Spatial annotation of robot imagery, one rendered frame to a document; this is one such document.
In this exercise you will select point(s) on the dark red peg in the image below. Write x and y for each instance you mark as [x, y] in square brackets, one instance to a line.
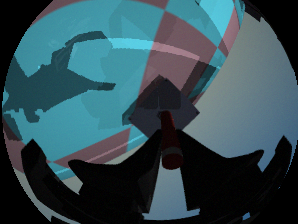
[171, 152]

